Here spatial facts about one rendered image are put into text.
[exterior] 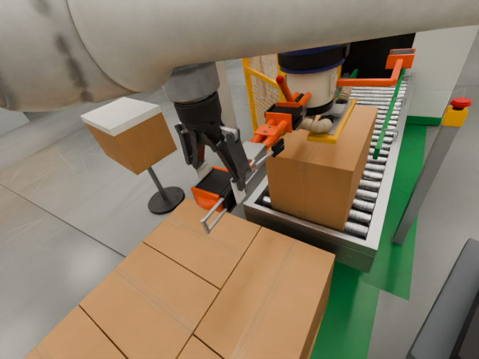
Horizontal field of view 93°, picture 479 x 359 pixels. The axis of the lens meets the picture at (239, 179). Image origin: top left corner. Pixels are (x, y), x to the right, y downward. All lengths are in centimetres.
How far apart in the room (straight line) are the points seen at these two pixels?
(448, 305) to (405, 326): 78
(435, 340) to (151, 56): 92
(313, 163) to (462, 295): 62
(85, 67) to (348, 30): 18
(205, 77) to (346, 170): 76
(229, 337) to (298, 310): 30
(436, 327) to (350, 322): 79
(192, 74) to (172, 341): 102
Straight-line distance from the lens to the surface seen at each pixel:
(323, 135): 85
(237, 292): 113
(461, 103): 139
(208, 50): 18
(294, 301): 110
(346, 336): 165
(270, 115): 71
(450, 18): 27
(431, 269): 198
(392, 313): 176
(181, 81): 35
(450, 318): 97
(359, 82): 95
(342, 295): 172
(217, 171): 51
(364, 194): 151
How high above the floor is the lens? 157
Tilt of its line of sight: 39 degrees down
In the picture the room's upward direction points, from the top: 13 degrees counter-clockwise
